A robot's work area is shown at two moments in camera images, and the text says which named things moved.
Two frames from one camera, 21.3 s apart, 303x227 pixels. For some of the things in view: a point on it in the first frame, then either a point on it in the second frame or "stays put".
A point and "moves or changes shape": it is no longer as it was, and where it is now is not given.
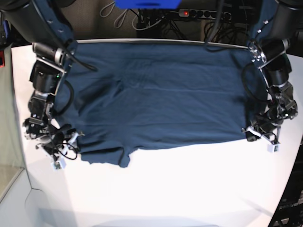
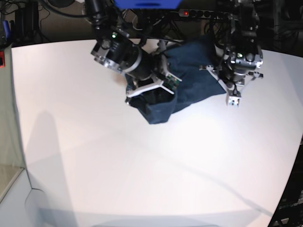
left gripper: (43, 130) -> (115, 49)
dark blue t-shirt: (121, 94) moves or changes shape
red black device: (2, 64) stays put
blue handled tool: (6, 28) stays put
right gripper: (281, 106) -> (236, 65)
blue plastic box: (147, 4) stays put
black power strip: (202, 13) stays put
